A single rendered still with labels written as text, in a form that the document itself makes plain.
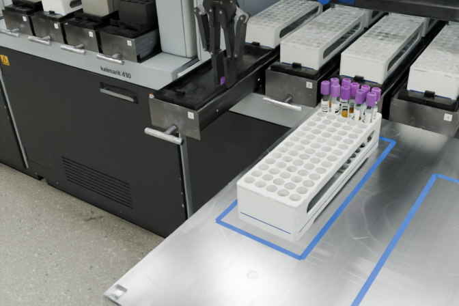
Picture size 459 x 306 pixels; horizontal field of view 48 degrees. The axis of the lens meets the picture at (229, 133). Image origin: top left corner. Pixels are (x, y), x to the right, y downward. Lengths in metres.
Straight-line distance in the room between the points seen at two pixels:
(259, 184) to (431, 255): 0.25
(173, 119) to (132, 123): 0.52
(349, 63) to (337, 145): 0.39
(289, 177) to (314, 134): 0.12
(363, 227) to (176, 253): 0.26
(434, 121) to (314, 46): 0.32
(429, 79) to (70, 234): 1.44
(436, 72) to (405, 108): 0.10
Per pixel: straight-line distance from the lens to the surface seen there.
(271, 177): 0.76
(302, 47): 1.22
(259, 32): 1.35
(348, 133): 0.86
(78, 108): 1.82
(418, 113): 1.14
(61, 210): 2.22
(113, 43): 1.56
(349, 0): 1.17
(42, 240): 2.11
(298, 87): 1.22
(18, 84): 2.05
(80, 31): 1.65
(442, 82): 1.14
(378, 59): 1.17
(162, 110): 1.14
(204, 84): 1.20
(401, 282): 0.71
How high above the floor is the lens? 1.32
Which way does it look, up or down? 31 degrees down
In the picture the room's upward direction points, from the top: 3 degrees counter-clockwise
